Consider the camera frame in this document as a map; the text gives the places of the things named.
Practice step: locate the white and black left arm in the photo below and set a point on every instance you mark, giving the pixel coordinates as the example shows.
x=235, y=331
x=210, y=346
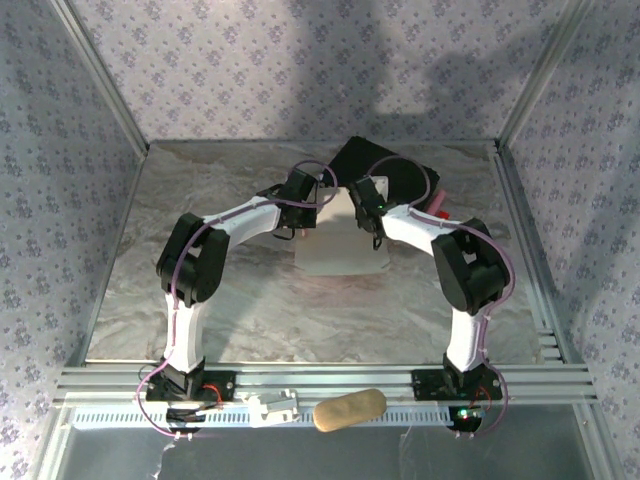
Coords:
x=195, y=260

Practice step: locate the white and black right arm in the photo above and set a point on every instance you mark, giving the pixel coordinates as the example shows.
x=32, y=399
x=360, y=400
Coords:
x=470, y=280

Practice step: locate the black case with metal clasps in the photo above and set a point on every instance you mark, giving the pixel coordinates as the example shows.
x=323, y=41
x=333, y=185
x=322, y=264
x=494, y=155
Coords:
x=395, y=172

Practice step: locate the pink cylinder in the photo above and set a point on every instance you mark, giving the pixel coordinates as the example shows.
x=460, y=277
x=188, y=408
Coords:
x=438, y=200

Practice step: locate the small red object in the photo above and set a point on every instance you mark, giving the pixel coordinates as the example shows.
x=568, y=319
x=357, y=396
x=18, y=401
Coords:
x=444, y=214

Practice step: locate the tan oval pad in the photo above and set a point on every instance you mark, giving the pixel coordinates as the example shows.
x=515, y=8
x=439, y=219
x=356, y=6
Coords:
x=350, y=410

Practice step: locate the round circuit board with LED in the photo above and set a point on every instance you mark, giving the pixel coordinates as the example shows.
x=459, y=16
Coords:
x=467, y=415

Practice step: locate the aluminium side rail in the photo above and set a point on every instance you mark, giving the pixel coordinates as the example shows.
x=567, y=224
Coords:
x=530, y=250

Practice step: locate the long aluminium base rail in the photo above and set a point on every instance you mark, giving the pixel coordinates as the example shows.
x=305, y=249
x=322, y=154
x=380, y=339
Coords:
x=320, y=382

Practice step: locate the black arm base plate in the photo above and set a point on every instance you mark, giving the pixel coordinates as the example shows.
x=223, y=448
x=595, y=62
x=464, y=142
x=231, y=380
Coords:
x=220, y=387
x=430, y=385

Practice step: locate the white plastic bracket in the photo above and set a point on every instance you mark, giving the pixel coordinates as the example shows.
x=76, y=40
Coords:
x=270, y=407

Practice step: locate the aluminium frame corner post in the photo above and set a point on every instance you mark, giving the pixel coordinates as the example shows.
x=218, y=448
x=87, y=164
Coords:
x=100, y=75
x=540, y=70

